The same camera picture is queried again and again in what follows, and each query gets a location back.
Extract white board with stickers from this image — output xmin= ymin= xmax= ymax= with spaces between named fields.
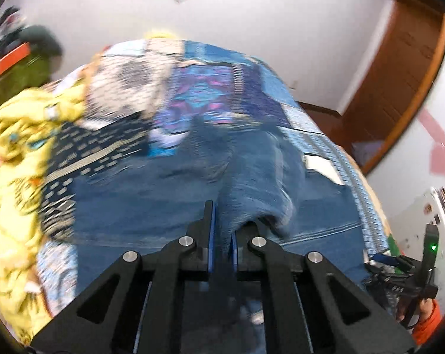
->
xmin=400 ymin=186 xmax=445 ymax=255

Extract person's orange-sleeved right forearm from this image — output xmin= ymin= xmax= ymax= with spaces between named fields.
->
xmin=410 ymin=299 xmax=442 ymax=345

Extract green cloth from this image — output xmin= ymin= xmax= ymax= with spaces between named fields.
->
xmin=0 ymin=25 xmax=63 ymax=108

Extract yellow printed garment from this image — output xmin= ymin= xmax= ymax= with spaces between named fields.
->
xmin=0 ymin=81 xmax=92 ymax=345

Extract pink wall decoration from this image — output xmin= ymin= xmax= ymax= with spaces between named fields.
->
xmin=417 ymin=109 xmax=445 ymax=175

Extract patchwork blue bedspread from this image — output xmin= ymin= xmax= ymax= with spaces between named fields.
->
xmin=34 ymin=37 xmax=395 ymax=319

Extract blue denim jeans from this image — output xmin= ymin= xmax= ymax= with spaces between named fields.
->
xmin=73 ymin=116 xmax=371 ymax=354

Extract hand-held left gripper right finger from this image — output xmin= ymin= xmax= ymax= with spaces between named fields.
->
xmin=230 ymin=219 xmax=415 ymax=354

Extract brown wooden door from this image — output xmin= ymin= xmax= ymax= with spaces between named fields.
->
xmin=294 ymin=0 xmax=445 ymax=174

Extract navy patterned cloth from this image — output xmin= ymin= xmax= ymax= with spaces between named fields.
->
xmin=40 ymin=112 xmax=162 ymax=238

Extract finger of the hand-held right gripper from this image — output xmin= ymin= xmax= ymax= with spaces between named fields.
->
xmin=369 ymin=251 xmax=415 ymax=271

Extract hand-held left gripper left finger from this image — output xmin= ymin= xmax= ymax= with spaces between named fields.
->
xmin=31 ymin=200 xmax=216 ymax=354

